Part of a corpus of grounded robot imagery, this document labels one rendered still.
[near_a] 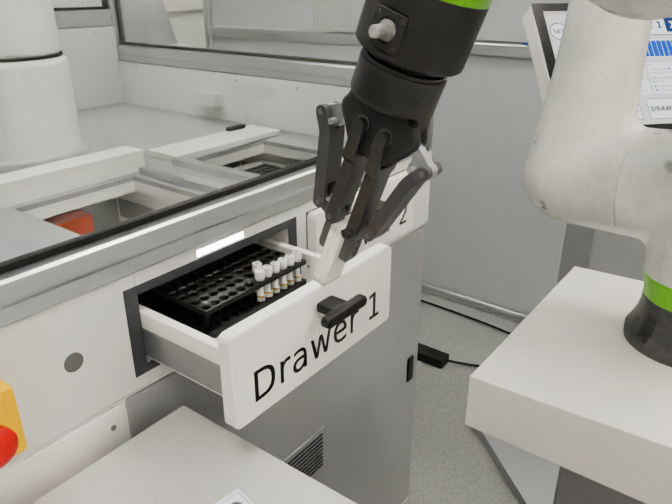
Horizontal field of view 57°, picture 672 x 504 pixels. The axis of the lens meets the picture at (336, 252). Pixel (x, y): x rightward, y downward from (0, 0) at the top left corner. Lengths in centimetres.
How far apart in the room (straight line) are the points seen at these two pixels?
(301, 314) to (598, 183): 37
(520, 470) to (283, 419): 94
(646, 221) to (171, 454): 59
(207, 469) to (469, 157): 191
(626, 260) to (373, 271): 96
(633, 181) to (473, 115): 168
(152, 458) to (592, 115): 63
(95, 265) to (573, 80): 58
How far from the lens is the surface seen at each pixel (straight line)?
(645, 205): 76
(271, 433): 102
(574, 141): 79
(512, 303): 255
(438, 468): 184
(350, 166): 56
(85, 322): 70
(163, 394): 81
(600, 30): 81
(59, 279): 66
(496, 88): 235
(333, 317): 66
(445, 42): 48
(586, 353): 80
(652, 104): 144
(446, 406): 205
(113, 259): 70
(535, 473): 183
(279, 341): 66
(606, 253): 159
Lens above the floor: 124
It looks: 24 degrees down
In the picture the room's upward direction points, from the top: straight up
